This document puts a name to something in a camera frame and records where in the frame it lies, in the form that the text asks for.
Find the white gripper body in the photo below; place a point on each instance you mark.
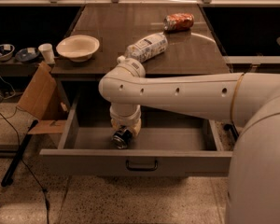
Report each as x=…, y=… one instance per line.
x=126, y=118

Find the blue pepsi can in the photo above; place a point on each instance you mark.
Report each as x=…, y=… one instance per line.
x=122, y=137

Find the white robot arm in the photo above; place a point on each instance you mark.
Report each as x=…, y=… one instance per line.
x=248, y=100

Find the open grey top drawer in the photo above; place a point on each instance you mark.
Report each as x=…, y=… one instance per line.
x=181, y=145

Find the white bowl on counter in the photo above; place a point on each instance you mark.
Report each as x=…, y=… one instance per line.
x=78, y=48

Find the grey cabinet with counter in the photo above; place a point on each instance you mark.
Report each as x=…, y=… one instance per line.
x=121, y=22

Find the red orange soda can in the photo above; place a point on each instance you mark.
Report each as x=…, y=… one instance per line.
x=178, y=22

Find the clear plastic water bottle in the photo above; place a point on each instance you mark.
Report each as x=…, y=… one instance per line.
x=145, y=48

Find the brown cardboard box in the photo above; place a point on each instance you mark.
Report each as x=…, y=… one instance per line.
x=43, y=101

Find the black right table leg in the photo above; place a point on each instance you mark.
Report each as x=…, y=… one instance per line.
x=232, y=129

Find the black table leg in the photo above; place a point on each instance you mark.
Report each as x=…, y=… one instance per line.
x=232, y=129
x=8, y=177

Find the white paper cup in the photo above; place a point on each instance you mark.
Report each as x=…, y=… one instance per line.
x=47, y=52

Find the blue bowl on shelf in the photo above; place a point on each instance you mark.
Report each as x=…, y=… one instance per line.
x=27, y=55

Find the black left table leg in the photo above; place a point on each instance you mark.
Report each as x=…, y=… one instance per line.
x=8, y=177

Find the blue white bowl far left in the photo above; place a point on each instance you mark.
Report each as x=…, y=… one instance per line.
x=6, y=52

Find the black drawer handle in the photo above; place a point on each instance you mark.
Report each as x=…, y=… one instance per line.
x=141, y=167

